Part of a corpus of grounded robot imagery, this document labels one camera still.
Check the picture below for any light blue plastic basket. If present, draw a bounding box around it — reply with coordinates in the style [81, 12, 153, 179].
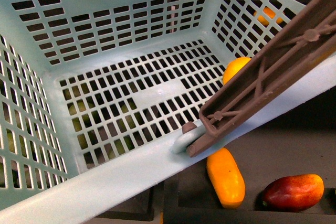
[0, 0, 336, 224]

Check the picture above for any yellow lemon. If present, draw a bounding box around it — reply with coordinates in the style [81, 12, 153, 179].
[222, 57, 251, 84]

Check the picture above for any brown basket handle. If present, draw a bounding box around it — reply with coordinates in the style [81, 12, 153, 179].
[186, 0, 335, 157]

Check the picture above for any red yellow mango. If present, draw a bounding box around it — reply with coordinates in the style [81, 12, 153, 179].
[262, 174, 324, 212]

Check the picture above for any yellow mango on tray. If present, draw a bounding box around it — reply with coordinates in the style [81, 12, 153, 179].
[206, 148, 246, 209]

